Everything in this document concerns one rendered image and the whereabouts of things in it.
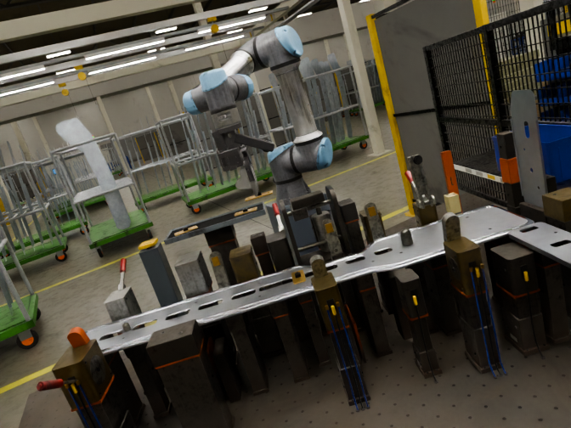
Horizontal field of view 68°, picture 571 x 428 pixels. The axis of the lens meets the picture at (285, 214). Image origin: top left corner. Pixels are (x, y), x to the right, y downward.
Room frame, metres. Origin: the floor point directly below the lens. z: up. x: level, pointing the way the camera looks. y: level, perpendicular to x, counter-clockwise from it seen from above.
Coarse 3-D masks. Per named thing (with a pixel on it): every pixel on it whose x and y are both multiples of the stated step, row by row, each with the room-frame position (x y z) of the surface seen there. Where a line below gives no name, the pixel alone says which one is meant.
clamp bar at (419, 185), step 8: (408, 160) 1.34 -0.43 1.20; (416, 160) 1.29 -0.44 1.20; (416, 168) 1.33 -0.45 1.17; (416, 176) 1.32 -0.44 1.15; (424, 176) 1.31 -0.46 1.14; (416, 184) 1.31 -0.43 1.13; (424, 184) 1.32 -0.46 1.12; (416, 192) 1.32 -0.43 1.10; (424, 192) 1.31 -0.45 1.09; (424, 208) 1.30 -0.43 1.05
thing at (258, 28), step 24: (120, 0) 6.78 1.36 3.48; (144, 0) 6.89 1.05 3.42; (168, 0) 7.01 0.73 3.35; (192, 0) 7.12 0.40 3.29; (0, 24) 6.25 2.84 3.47; (24, 24) 6.34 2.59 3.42; (48, 24) 6.44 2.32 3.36; (72, 24) 6.54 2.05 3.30; (216, 24) 9.31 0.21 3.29; (264, 24) 11.26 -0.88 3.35; (168, 48) 10.50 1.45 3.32; (216, 48) 12.92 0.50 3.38; (0, 72) 7.97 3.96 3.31; (72, 72) 9.79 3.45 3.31; (120, 72) 12.01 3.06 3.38; (24, 96) 11.23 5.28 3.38
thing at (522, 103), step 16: (512, 96) 1.19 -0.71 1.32; (528, 96) 1.13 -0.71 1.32; (512, 112) 1.21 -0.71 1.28; (528, 112) 1.14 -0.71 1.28; (512, 128) 1.21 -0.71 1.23; (528, 144) 1.16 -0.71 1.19; (528, 160) 1.17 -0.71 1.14; (528, 176) 1.18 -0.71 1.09; (544, 176) 1.10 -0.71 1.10; (528, 192) 1.19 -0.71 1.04; (544, 192) 1.11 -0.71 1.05
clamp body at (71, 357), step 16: (80, 352) 0.98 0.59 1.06; (96, 352) 1.00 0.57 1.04; (64, 368) 0.93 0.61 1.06; (80, 368) 0.93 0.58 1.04; (96, 368) 0.97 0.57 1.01; (64, 384) 0.93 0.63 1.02; (80, 384) 0.93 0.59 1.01; (96, 384) 0.94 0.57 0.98; (112, 384) 1.02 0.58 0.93; (80, 400) 0.92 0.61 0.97; (96, 400) 0.93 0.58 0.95; (112, 400) 0.99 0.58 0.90; (80, 416) 0.94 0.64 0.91; (96, 416) 0.93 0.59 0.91; (112, 416) 0.96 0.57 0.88; (128, 416) 1.02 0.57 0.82
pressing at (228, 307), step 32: (480, 224) 1.15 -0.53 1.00; (512, 224) 1.08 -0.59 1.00; (352, 256) 1.20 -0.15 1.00; (384, 256) 1.13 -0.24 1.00; (416, 256) 1.06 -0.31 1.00; (224, 288) 1.25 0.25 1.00; (256, 288) 1.18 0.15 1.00; (288, 288) 1.12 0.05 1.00; (128, 320) 1.24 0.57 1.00; (160, 320) 1.16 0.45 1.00
